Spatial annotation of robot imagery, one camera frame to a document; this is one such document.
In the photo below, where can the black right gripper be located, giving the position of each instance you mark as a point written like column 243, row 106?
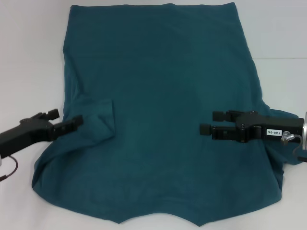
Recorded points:
column 254, row 127

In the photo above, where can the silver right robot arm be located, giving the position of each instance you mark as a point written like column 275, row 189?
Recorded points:
column 304, row 131

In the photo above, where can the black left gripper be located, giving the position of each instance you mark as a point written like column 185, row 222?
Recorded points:
column 26, row 134

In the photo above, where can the teal blue shirt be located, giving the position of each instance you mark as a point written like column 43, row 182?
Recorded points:
column 168, row 83

